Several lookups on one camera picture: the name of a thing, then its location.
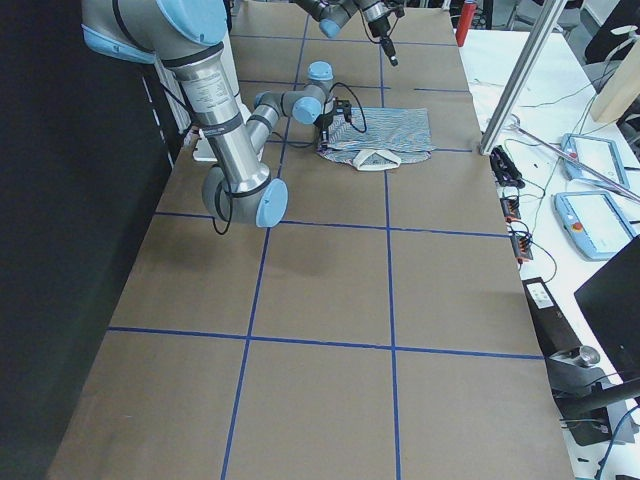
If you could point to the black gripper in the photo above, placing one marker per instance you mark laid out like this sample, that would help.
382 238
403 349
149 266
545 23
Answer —
323 121
378 27

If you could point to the blue white striped polo shirt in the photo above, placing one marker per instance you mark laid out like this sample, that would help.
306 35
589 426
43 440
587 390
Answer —
380 139

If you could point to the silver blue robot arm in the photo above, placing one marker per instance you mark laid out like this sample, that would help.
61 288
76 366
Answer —
188 38
332 16

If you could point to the red cylinder tube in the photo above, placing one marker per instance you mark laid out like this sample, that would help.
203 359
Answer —
465 20

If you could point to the black handheld tool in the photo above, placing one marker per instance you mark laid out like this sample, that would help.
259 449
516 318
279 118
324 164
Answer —
505 171

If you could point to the orange black connector strip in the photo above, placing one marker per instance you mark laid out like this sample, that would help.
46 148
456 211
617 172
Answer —
519 233

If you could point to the metal reacher grabber tool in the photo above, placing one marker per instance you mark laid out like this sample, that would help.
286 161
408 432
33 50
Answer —
514 124

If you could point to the far blue teach pendant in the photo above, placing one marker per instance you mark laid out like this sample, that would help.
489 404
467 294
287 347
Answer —
598 153

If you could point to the blue teach pendant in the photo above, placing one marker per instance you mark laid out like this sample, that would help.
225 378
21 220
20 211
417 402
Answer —
594 223
598 153

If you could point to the near blue teach pendant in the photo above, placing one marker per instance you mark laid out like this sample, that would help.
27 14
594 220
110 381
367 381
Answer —
594 223

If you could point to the black box with label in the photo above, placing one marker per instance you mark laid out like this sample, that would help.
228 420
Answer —
553 331

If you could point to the black monitor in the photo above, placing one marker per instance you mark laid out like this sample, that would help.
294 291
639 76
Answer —
609 302

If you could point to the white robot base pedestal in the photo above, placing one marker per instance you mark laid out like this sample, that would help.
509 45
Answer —
203 151

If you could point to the aluminium frame post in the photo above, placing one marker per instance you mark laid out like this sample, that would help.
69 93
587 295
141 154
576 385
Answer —
537 38

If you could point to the black camera mount with knob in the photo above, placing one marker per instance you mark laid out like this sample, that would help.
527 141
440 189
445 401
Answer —
579 386

